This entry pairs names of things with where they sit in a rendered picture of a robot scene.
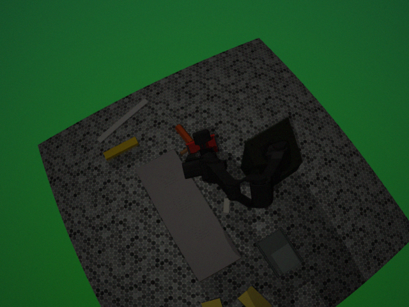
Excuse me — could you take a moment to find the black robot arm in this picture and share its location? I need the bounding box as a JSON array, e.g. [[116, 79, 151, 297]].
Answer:
[[182, 139, 289, 209]]

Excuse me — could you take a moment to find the grey rectangular panel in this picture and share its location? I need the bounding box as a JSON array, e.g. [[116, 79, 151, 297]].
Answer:
[[136, 149, 242, 282]]

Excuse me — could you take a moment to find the olive yellow rectangular bar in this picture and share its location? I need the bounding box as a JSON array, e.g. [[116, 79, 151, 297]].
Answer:
[[104, 137, 139, 161]]

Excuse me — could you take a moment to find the yellow rectangular block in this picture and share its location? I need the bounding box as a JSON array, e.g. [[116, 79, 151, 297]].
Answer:
[[202, 299, 222, 307], [238, 286, 272, 307]]

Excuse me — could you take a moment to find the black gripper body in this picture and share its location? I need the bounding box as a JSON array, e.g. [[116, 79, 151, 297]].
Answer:
[[192, 129, 217, 159]]

